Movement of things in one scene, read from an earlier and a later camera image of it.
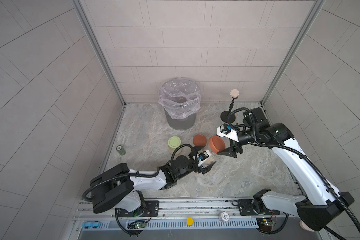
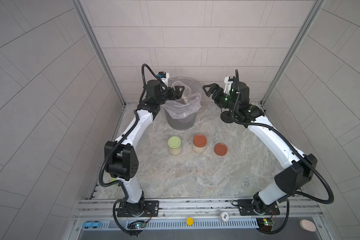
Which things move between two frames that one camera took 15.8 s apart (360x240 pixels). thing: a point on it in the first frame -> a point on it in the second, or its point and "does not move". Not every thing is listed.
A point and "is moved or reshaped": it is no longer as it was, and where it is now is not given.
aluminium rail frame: [190, 219] does not move
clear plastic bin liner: [181, 97] does not move
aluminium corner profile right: [316, 8] does not move
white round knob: [224, 216] does not move
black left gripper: [199, 170] -> [174, 96]
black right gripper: [231, 151] -> [218, 97]
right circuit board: [265, 224] does not move
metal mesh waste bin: [180, 97] does not move
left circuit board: [137, 225] does not move
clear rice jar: [214, 156] -> [185, 96]
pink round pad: [303, 225] does not move
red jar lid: [216, 144] is moved or reshaped
